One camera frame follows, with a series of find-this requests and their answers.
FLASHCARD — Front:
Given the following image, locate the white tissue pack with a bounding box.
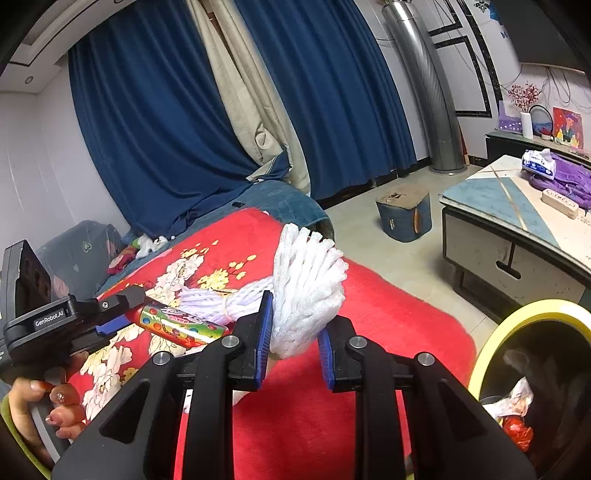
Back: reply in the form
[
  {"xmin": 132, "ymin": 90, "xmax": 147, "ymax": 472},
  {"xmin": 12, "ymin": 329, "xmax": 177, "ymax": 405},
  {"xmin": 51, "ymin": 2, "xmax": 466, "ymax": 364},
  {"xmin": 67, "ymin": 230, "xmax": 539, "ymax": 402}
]
[{"xmin": 521, "ymin": 148, "xmax": 559, "ymax": 181}]

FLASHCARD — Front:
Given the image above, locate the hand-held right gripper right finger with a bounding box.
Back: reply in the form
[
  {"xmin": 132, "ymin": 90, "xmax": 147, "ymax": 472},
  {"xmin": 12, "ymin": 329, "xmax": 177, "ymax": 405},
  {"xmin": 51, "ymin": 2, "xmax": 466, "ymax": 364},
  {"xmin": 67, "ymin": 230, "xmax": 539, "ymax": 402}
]
[{"xmin": 318, "ymin": 316, "xmax": 537, "ymax": 480}]

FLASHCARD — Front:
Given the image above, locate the white plush toy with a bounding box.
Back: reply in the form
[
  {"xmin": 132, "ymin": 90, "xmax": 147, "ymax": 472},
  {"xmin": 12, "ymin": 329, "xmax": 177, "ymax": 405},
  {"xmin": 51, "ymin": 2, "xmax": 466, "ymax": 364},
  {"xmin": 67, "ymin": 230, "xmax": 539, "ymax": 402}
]
[{"xmin": 134, "ymin": 234, "xmax": 169, "ymax": 259}]

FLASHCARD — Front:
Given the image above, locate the person's left hand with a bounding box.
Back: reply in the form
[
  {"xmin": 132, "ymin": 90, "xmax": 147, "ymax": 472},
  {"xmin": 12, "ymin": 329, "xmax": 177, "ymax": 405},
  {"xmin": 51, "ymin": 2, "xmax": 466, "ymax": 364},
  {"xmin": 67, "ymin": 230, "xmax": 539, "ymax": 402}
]
[{"xmin": 9, "ymin": 353, "xmax": 88, "ymax": 445}]

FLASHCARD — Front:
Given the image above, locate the black television stand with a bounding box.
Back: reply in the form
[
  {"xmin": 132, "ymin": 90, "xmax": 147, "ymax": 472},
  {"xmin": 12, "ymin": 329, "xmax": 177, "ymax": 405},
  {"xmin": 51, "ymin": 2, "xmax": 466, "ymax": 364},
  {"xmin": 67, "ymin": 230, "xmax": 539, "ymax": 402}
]
[{"xmin": 485, "ymin": 130, "xmax": 591, "ymax": 169}]

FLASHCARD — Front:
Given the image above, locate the narrow blue curtain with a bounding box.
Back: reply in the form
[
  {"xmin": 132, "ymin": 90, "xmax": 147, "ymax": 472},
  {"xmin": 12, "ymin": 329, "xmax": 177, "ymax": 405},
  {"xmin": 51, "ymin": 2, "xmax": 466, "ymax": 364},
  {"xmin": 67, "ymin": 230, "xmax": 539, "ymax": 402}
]
[{"xmin": 233, "ymin": 0, "xmax": 419, "ymax": 199}]

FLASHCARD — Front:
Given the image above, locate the purple bag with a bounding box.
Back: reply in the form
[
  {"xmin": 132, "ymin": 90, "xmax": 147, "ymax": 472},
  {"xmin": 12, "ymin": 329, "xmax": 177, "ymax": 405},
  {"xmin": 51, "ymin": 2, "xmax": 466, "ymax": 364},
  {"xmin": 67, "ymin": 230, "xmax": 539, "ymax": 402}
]
[{"xmin": 529, "ymin": 152, "xmax": 591, "ymax": 208}]

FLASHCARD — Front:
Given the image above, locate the colourful candy tube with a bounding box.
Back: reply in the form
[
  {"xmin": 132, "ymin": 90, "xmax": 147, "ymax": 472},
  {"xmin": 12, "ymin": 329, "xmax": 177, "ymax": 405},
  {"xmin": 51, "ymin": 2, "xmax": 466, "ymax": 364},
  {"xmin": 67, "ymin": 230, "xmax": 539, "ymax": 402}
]
[{"xmin": 127, "ymin": 300, "xmax": 230, "ymax": 349}]

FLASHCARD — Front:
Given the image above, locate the lavender foam net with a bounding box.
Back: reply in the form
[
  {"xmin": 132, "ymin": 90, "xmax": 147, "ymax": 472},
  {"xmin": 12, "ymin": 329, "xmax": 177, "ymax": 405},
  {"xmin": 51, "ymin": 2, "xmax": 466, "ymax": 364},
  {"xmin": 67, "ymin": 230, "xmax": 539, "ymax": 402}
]
[{"xmin": 178, "ymin": 284, "xmax": 269, "ymax": 326}]

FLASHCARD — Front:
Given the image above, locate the black wall television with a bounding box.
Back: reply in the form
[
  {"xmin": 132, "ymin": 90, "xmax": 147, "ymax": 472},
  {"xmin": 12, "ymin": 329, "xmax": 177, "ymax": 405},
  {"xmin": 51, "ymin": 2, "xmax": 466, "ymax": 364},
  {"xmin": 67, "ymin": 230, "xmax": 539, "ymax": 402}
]
[{"xmin": 489, "ymin": 0, "xmax": 587, "ymax": 72}]

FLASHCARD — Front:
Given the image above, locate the wide blue curtain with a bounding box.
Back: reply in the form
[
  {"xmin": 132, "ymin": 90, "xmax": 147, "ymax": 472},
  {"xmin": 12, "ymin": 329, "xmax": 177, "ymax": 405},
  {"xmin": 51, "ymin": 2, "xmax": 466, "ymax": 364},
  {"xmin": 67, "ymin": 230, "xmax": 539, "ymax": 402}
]
[{"xmin": 68, "ymin": 0, "xmax": 289, "ymax": 236}]

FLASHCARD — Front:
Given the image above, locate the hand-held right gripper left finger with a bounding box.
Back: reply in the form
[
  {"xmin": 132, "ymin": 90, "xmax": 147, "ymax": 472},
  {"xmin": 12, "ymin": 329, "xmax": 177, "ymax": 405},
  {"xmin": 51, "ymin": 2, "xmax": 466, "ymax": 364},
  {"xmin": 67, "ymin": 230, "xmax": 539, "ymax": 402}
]
[{"xmin": 51, "ymin": 291, "xmax": 275, "ymax": 480}]

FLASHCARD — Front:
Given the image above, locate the beige curtain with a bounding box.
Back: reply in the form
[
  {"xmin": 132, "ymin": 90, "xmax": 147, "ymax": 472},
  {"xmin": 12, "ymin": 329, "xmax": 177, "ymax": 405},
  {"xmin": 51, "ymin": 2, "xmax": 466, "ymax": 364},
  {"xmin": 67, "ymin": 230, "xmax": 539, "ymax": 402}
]
[{"xmin": 185, "ymin": 0, "xmax": 312, "ymax": 195}]

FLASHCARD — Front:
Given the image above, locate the marble pattern coffee table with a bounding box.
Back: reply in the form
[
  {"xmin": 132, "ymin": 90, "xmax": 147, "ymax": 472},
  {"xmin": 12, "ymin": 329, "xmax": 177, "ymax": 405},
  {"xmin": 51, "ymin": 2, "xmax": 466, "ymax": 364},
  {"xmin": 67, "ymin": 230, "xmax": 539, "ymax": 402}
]
[{"xmin": 438, "ymin": 154, "xmax": 591, "ymax": 319}]

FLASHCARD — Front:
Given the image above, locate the silver tower air conditioner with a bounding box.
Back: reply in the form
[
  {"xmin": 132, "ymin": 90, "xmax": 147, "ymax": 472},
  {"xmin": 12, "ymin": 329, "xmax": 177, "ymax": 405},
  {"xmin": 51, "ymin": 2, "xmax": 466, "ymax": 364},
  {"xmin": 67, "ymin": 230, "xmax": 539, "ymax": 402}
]
[{"xmin": 381, "ymin": 0, "xmax": 465, "ymax": 175}]

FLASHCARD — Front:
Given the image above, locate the red floral blanket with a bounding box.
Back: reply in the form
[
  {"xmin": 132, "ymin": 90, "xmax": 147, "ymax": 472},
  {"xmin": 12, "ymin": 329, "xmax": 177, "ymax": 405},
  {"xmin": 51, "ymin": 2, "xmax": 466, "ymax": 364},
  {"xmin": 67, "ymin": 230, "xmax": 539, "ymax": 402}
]
[{"xmin": 76, "ymin": 208, "xmax": 476, "ymax": 480}]

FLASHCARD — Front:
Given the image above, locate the grey pillow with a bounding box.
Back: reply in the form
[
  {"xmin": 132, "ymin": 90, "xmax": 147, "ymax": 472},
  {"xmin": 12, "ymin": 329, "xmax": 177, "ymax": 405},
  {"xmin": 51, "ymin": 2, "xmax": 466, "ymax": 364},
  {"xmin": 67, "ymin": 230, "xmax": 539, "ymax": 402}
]
[{"xmin": 37, "ymin": 220, "xmax": 125, "ymax": 296}]

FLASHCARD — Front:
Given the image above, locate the black bin with yellow rim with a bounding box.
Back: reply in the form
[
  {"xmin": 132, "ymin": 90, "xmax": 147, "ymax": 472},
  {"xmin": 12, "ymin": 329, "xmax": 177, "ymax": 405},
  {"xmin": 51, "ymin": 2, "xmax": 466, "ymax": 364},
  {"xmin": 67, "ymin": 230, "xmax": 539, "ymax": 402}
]
[{"xmin": 466, "ymin": 298, "xmax": 591, "ymax": 480}]

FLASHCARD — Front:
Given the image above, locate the white plastic wrapper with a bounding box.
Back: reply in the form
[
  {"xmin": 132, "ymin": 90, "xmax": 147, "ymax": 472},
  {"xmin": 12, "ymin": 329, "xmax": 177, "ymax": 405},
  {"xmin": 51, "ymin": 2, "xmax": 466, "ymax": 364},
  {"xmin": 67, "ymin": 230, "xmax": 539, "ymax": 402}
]
[{"xmin": 482, "ymin": 376, "xmax": 534, "ymax": 418}]

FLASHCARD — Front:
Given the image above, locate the red plush toy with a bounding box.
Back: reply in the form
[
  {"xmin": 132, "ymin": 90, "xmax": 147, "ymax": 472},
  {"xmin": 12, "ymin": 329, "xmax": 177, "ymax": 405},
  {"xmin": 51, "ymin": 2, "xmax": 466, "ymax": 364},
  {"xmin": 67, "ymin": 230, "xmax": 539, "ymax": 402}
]
[{"xmin": 108, "ymin": 247, "xmax": 137, "ymax": 275}]

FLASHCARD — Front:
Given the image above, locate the white vase with pink flowers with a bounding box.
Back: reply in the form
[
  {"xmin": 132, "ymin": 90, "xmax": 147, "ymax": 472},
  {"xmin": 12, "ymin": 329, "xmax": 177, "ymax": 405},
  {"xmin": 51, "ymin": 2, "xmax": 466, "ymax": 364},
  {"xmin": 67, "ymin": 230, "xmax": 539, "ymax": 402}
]
[{"xmin": 508, "ymin": 83, "xmax": 543, "ymax": 139}]

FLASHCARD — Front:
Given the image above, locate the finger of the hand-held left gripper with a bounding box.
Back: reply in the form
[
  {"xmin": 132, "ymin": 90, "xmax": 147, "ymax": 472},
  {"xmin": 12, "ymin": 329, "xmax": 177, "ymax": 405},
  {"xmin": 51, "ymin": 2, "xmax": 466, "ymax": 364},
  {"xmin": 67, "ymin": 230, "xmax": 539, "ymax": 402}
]
[
  {"xmin": 97, "ymin": 285, "xmax": 147, "ymax": 319},
  {"xmin": 69, "ymin": 315, "xmax": 129, "ymax": 356}
]

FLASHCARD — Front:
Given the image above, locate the blue stool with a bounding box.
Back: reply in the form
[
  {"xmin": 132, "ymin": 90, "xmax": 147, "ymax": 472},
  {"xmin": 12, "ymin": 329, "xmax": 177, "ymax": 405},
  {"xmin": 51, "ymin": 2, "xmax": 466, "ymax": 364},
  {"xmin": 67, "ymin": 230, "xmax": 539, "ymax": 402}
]
[{"xmin": 375, "ymin": 183, "xmax": 433, "ymax": 244}]

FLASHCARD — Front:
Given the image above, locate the beige power strip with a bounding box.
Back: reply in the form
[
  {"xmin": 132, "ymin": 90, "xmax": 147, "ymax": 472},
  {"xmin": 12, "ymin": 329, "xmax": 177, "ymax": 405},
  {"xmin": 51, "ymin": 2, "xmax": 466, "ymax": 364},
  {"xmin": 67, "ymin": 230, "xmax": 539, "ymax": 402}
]
[{"xmin": 541, "ymin": 187, "xmax": 580, "ymax": 220}]

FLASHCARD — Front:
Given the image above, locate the round framed ornament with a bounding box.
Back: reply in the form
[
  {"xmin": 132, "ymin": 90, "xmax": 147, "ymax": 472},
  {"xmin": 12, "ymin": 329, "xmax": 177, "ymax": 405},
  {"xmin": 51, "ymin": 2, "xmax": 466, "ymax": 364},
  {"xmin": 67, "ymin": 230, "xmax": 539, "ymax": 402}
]
[{"xmin": 529, "ymin": 104, "xmax": 555, "ymax": 139}]

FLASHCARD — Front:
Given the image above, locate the colourful painting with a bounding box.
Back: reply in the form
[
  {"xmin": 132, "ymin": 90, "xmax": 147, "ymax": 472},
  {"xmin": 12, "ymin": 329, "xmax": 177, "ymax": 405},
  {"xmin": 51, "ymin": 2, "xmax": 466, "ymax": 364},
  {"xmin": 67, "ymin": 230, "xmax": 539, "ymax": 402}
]
[{"xmin": 551, "ymin": 106, "xmax": 583, "ymax": 144}]

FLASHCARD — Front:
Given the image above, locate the white foam net bundle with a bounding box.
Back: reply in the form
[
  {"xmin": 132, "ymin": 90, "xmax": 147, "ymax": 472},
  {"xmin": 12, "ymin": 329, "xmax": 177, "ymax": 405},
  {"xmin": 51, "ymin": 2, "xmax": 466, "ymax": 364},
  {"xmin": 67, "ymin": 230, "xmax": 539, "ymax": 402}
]
[{"xmin": 231, "ymin": 223, "xmax": 348, "ymax": 407}]

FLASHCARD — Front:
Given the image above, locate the red plastic bag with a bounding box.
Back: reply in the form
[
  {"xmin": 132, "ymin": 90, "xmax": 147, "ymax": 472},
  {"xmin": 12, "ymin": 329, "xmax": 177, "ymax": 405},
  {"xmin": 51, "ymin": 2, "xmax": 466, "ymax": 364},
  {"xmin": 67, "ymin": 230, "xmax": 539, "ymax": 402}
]
[{"xmin": 501, "ymin": 414, "xmax": 534, "ymax": 453}]

